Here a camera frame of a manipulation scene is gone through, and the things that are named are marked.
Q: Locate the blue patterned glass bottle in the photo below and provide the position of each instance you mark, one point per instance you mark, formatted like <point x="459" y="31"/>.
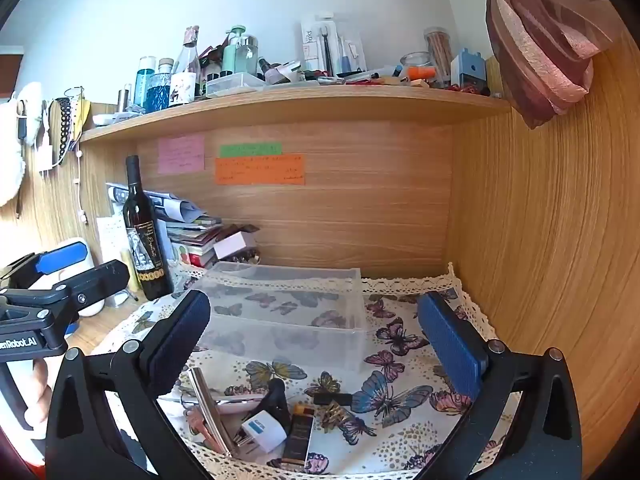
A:
<point x="161" y="90"/>

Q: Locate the butterfly print tablecloth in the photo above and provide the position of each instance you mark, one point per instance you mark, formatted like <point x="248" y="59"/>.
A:
<point x="395" y="375"/>

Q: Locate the toothbrush package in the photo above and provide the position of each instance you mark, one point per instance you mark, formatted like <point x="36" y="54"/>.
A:
<point x="332" y="45"/>

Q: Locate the small metal cylinder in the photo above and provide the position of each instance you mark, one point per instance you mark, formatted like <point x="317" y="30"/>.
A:
<point x="124" y="100"/>

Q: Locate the pink sticky note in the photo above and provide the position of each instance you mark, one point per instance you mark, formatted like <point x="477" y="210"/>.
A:
<point x="181" y="154"/>

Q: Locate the clear grey bottle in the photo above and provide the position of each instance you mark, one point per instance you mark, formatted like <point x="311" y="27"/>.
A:
<point x="248" y="57"/>

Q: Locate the black USB stick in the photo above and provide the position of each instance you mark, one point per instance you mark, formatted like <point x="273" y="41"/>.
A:
<point x="332" y="399"/>

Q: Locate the clear glass bottle white label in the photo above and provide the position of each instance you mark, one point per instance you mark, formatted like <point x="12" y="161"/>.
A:
<point x="185" y="80"/>

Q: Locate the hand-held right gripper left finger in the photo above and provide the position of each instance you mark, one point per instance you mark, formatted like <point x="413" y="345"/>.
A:
<point x="180" y="340"/>

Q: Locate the gold hair clip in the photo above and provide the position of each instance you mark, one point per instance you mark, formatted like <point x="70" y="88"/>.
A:
<point x="334" y="416"/>

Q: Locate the pink tied curtain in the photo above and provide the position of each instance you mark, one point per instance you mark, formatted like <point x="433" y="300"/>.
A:
<point x="545" y="45"/>

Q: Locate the clear bottle blue liquid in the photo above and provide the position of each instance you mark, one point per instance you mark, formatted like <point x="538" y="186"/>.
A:
<point x="145" y="80"/>

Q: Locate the clear plastic storage box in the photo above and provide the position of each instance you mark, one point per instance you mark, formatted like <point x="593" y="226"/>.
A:
<point x="285" y="305"/>

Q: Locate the rose gold metal tube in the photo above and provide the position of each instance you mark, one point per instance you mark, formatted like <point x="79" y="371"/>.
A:
<point x="212" y="412"/>

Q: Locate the dark wine bottle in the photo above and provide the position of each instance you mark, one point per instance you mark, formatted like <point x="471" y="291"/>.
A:
<point x="147" y="250"/>

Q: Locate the stack of books and papers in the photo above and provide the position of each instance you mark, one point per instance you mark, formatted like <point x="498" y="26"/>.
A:
<point x="192" y="235"/>

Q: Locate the white rounded device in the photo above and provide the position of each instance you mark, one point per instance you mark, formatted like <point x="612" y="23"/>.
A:
<point x="92" y="307"/>

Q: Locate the short glass jar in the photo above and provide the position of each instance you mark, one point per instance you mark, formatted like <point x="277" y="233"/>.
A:
<point x="416" y="62"/>

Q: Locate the green pump bottle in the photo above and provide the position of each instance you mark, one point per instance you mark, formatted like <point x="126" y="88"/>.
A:
<point x="231" y="55"/>

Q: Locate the white power plug adapter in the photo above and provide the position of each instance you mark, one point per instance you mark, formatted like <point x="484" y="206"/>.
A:
<point x="262" y="435"/>

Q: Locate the white fluffy cloth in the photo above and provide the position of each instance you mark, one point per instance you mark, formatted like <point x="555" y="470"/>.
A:
<point x="15" y="140"/>

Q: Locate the small white box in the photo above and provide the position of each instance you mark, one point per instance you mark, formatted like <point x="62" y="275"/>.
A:
<point x="235" y="245"/>

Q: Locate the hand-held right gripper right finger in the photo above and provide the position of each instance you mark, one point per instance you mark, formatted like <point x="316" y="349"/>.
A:
<point x="450" y="345"/>

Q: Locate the green paper note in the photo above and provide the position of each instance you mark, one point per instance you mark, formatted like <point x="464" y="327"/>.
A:
<point x="250" y="149"/>

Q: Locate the pink hair clip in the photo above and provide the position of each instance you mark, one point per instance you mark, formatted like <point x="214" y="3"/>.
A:
<point x="197" y="425"/>

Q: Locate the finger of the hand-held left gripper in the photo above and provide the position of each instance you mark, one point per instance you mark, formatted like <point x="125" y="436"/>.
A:
<point x="100" y="280"/>
<point x="62" y="256"/>

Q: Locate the orange paper note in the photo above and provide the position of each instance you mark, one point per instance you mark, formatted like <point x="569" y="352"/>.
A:
<point x="260" y="170"/>

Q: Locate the flat clear plastic case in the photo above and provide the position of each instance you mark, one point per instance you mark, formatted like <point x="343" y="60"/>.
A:
<point x="235" y="85"/>

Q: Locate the black beaded headband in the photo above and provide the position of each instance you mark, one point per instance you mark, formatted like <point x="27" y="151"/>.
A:
<point x="64" y="125"/>

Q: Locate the orange marker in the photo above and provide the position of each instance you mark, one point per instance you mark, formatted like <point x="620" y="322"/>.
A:
<point x="420" y="72"/>

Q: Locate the person's left hand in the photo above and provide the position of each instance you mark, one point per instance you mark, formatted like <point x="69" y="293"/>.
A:
<point x="37" y="392"/>

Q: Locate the blue white toy box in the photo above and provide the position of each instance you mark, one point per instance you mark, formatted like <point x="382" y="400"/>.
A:
<point x="469" y="70"/>

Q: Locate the white paper sheet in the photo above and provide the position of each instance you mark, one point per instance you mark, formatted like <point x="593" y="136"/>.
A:
<point x="111" y="245"/>

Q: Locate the tall jar of sticks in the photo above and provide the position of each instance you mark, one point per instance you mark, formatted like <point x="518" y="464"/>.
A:
<point x="439" y="52"/>

